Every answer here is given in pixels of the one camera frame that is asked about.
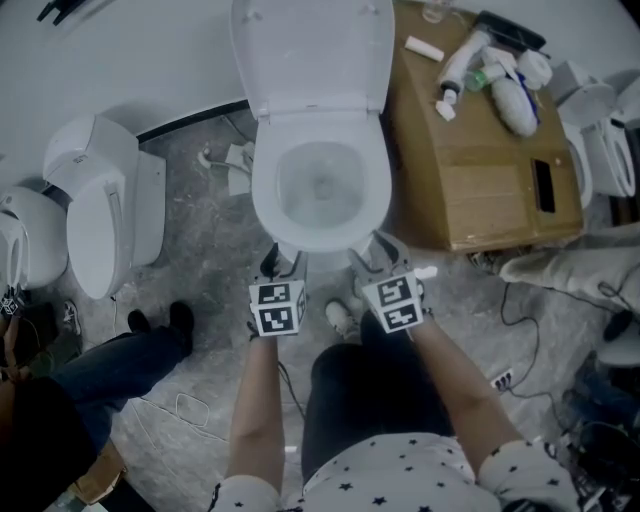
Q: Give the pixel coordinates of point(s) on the another person's forearm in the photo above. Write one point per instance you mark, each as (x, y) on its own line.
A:
(10, 350)

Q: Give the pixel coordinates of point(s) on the clear plastic bottle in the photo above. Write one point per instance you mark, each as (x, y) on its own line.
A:
(436, 10)

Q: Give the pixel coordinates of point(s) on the small white toilet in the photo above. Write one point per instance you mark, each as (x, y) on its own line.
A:
(45, 235)

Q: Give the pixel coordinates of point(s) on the black wall shelf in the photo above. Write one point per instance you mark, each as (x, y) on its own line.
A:
(57, 9)

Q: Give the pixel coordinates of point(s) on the person's left forearm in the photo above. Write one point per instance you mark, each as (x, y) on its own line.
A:
(255, 410)

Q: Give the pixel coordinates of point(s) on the black tray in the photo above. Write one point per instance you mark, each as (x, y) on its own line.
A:
(515, 32)

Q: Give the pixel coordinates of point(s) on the white power strip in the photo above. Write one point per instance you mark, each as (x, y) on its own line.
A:
(502, 380)

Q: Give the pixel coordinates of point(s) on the green capped container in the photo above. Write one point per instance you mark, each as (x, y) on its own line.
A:
(475, 81)

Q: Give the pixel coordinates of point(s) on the white caulk tube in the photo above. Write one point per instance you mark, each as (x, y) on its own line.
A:
(465, 57)

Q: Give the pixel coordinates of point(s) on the large brown cardboard box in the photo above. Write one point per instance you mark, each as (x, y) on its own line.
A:
(475, 200)

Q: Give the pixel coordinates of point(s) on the small brown cardboard box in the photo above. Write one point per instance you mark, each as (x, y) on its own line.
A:
(100, 472)

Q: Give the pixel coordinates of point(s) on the white flat packet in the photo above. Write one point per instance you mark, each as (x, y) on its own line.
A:
(500, 55)

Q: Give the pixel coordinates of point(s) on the white toilet paper roll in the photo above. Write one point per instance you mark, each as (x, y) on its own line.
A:
(535, 67)

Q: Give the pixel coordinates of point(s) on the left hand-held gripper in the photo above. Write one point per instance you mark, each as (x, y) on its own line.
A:
(277, 310)

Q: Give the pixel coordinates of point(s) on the small white piece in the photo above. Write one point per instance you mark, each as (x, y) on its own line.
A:
(445, 110)

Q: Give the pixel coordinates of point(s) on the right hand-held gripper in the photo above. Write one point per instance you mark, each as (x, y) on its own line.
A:
(395, 302)

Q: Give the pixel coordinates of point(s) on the person's star-print shirt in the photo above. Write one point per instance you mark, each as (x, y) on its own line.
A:
(400, 485)

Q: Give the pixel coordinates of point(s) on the white paper scrap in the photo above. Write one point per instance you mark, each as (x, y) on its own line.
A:
(239, 175)

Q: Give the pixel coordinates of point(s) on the white toilet bowl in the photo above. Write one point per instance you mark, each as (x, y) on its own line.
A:
(320, 180)

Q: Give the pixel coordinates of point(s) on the blue plastic item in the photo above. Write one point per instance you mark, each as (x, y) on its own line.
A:
(534, 107)

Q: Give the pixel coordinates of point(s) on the person's right forearm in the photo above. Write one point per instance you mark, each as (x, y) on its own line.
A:
(460, 395)

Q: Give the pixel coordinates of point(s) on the white oblong block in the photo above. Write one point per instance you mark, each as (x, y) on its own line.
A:
(424, 48)

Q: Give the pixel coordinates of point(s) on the person's black trousers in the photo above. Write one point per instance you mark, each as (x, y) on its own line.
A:
(370, 390)

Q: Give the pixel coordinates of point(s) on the white toilet with closed lid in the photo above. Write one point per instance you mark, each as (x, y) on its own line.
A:
(100, 235)

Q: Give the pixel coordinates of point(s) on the white toilet with square tank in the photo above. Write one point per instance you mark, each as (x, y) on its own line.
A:
(580, 85)

